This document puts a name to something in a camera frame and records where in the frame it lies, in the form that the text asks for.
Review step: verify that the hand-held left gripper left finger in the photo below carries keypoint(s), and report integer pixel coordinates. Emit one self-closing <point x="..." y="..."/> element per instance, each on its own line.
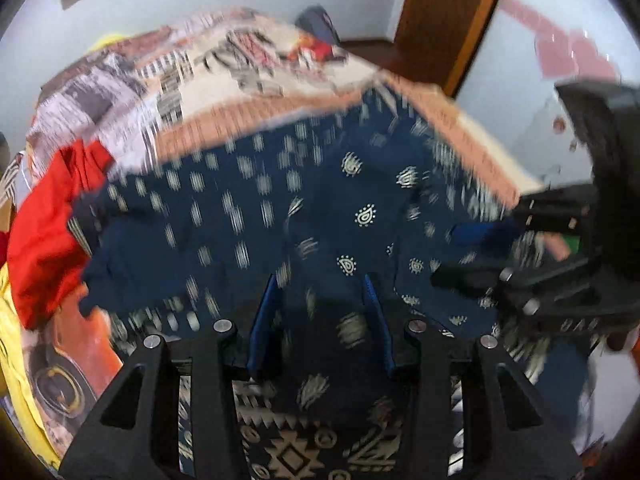
<point x="262" y="325"/>

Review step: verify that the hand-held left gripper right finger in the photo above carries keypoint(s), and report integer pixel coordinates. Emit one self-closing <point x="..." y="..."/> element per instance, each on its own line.
<point x="377" y="320"/>

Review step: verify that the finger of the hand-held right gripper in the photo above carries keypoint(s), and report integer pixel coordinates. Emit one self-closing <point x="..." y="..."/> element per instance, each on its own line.
<point x="540" y="290"/>
<point x="555" y="207"/>

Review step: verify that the navy patterned hoodie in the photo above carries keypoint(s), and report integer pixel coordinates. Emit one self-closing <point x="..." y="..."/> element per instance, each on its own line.
<point x="325" y="200"/>

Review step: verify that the brown wooden door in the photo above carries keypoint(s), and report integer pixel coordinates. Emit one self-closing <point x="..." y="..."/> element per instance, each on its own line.
<point x="440" y="10"/>

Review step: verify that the red garment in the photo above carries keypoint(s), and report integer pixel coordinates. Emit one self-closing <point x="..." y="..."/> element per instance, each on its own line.
<point x="45" y="240"/>

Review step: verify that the yellow garment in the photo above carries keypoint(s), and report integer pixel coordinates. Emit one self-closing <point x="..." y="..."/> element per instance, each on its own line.
<point x="15" y="360"/>

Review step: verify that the grey backpack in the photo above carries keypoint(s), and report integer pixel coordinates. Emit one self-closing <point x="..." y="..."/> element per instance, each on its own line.
<point x="317" y="22"/>

